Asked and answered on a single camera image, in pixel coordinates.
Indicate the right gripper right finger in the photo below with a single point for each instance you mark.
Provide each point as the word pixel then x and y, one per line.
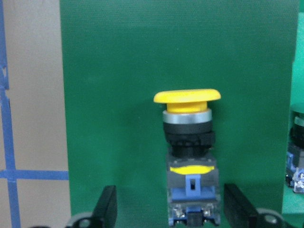
pixel 241 213

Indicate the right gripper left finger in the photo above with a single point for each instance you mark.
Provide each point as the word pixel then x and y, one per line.
pixel 104 214

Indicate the green push button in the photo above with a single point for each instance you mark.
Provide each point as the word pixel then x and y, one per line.
pixel 294 172

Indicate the green conveyor belt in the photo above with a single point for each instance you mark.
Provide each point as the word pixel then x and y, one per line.
pixel 117 54

